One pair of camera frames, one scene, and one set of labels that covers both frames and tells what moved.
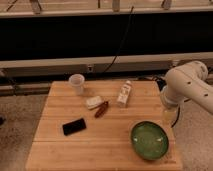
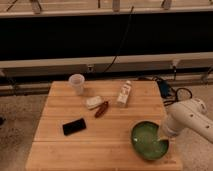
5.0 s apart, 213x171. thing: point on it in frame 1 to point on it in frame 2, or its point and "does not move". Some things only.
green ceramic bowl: (149, 140) does not move
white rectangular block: (94, 101) does not move
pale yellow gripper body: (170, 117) to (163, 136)
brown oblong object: (101, 109) does not move
